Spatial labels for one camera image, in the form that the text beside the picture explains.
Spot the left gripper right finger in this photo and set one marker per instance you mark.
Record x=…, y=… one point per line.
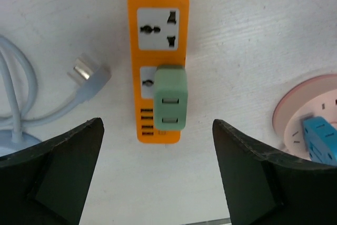
x=264, y=185

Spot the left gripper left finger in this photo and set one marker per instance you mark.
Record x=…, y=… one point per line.
x=48, y=183

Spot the blue round power socket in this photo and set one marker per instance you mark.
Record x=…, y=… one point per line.
x=10, y=145

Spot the blue plug adapter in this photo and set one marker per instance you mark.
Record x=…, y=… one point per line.
x=320, y=140

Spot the pink round power socket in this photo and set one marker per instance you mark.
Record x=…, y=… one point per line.
x=311, y=98

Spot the green charger plug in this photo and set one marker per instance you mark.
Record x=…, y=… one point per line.
x=170, y=98

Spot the orange power strip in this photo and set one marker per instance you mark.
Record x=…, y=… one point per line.
x=158, y=36

